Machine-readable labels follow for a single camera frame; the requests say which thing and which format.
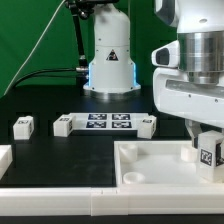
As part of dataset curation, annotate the white square tabletop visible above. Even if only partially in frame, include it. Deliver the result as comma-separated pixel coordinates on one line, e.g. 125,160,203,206
114,141,222,185

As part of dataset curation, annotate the black cable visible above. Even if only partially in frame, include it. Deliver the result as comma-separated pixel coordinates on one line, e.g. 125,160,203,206
12,68,88,88

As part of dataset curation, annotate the white left fence piece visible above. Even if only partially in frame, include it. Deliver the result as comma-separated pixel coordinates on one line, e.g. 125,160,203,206
0,145,13,179

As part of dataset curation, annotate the white cable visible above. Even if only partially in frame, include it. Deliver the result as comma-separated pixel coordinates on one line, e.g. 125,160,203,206
2,0,67,98

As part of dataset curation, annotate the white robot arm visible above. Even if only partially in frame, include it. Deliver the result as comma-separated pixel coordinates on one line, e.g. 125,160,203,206
84,0,224,136

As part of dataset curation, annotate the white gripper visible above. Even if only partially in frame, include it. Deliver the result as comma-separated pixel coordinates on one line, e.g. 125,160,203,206
153,67,224,148

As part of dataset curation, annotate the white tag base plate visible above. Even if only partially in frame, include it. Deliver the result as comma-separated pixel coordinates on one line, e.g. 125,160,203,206
74,113,148,130

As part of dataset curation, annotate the white front fence wall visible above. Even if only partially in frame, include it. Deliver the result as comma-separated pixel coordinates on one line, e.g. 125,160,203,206
0,185,224,216

